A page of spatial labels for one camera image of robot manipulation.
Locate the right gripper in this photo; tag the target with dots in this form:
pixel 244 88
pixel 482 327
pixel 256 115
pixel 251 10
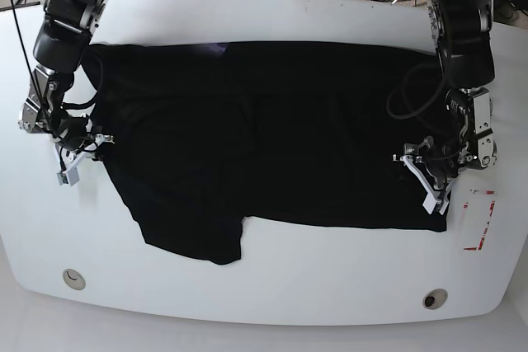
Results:
pixel 70 149

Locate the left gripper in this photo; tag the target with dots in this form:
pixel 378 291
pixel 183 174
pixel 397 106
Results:
pixel 437 170

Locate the black printed t-shirt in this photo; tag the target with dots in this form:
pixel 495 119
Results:
pixel 208 135

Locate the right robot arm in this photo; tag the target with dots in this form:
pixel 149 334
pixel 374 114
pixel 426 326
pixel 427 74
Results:
pixel 64 36

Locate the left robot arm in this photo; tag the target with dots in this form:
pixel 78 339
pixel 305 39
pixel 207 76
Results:
pixel 461 32

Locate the red tape rectangle marking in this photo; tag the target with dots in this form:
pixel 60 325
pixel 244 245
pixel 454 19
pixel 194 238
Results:
pixel 477 215

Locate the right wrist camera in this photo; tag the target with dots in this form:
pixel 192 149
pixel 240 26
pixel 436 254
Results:
pixel 68 177

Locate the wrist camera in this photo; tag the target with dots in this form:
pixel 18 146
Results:
pixel 68 177
pixel 433 204

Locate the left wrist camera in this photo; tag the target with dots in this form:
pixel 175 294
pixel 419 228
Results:
pixel 433 204

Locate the left table cable grommet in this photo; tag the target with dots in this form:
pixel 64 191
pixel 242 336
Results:
pixel 74 279

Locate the table cable grommet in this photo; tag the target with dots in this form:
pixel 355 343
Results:
pixel 435 299
pixel 74 279

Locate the right table cable grommet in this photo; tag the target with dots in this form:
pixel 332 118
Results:
pixel 435 299

